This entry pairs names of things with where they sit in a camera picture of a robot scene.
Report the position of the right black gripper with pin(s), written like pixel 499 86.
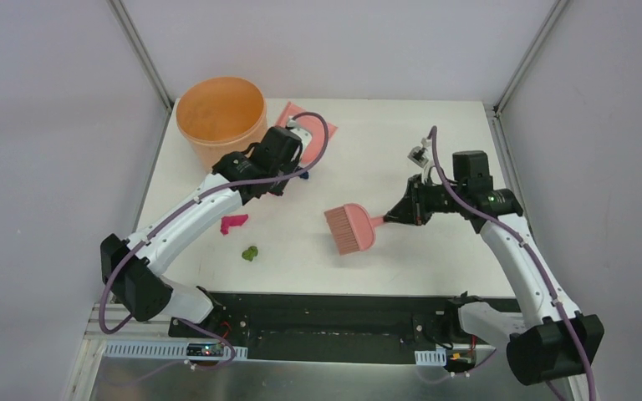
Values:
pixel 412 208

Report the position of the green paper scrap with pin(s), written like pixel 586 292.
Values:
pixel 250 253

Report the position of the orange plastic bucket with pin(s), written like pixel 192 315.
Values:
pixel 221 115

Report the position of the left white cable duct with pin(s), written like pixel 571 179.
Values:
pixel 201 351

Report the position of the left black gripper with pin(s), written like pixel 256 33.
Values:
pixel 297 165

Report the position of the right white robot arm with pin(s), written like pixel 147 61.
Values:
pixel 553 338

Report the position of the right white cable duct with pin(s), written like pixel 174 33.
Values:
pixel 436 357

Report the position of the white cable duct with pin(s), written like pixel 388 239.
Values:
pixel 436 357
pixel 201 351

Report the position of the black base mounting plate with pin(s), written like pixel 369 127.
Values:
pixel 338 328

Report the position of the pink hand brush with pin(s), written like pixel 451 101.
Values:
pixel 352 228

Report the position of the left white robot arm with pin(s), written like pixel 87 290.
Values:
pixel 134 268

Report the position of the pink plastic dustpan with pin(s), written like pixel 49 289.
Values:
pixel 309 129

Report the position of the magenta paper scrap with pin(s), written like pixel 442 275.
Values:
pixel 229 222

